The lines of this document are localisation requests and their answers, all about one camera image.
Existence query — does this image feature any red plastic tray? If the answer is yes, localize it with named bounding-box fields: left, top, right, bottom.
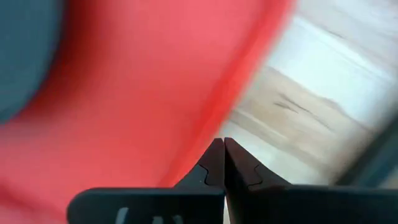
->
left=0, top=0, right=297, bottom=224

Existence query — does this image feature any dark grey round plate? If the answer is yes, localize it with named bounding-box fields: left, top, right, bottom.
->
left=0, top=0, right=66, bottom=124

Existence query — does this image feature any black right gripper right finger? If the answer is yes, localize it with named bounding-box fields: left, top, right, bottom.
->
left=224, top=137, right=398, bottom=224

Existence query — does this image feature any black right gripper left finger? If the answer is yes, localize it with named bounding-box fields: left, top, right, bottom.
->
left=66, top=138, right=226, bottom=224

